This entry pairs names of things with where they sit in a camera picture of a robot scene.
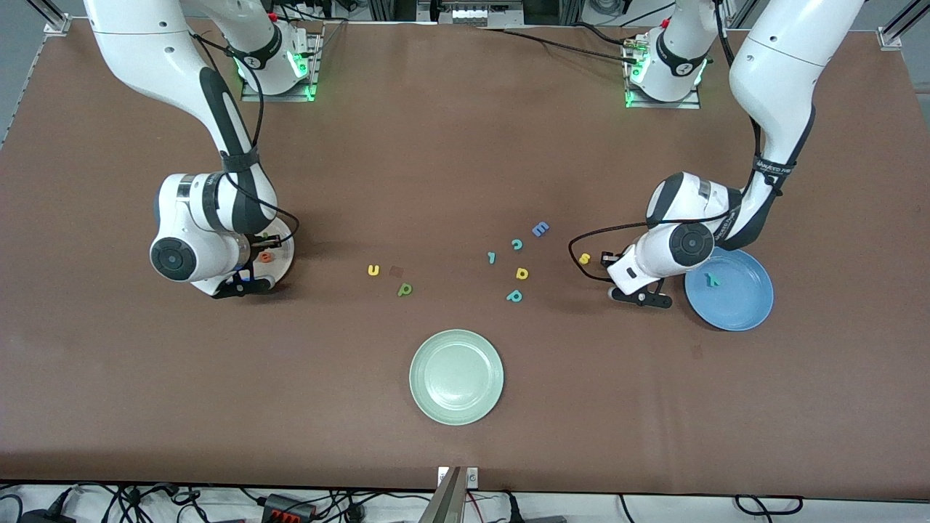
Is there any beige round plate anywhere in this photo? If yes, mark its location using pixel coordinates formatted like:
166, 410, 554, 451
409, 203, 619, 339
231, 214, 296, 293

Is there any blue round plate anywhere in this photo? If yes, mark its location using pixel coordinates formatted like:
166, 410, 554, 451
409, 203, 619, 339
684, 246, 775, 332

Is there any pale green round plate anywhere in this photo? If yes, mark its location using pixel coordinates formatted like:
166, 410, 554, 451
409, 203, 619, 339
409, 329, 505, 426

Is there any red black power strip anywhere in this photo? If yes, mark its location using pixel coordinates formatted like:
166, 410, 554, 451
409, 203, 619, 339
260, 492, 318, 523

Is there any aluminium profile bar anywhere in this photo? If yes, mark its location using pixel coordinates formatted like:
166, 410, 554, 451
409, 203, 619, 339
418, 466, 466, 523

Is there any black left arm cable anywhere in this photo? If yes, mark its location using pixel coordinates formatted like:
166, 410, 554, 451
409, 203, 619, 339
569, 0, 785, 283

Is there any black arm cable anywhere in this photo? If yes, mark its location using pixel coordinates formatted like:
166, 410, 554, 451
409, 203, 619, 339
569, 0, 785, 283
185, 29, 301, 244

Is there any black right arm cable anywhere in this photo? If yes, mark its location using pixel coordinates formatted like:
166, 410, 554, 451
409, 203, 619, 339
185, 29, 301, 244

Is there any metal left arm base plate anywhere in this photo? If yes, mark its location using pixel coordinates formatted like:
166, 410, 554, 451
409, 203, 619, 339
623, 33, 704, 110

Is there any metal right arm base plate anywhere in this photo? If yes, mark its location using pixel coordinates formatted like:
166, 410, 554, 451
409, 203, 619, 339
240, 22, 326, 103

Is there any looped black cable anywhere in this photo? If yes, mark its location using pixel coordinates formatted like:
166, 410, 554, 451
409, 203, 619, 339
732, 494, 805, 517

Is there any long black cable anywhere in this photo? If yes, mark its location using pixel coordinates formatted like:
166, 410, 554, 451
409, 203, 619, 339
480, 25, 644, 66

